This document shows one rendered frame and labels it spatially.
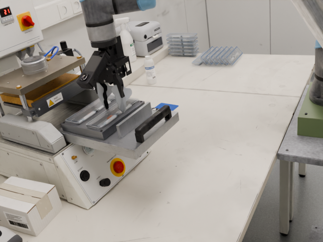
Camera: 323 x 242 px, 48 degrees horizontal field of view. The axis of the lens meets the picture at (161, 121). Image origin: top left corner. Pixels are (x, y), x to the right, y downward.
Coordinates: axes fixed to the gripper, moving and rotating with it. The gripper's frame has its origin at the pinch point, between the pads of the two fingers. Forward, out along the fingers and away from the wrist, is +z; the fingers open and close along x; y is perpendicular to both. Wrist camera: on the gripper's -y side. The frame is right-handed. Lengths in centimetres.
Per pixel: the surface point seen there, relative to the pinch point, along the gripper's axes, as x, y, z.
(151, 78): 39, 69, 22
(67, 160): 9.1, -13.9, 11.8
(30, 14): 43, 13, -24
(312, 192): -34, 106, 100
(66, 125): 10.2, -10.1, 2.2
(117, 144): -8.8, -10.2, 4.4
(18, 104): 30.5, -10.1, -1.7
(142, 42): 59, 93, 11
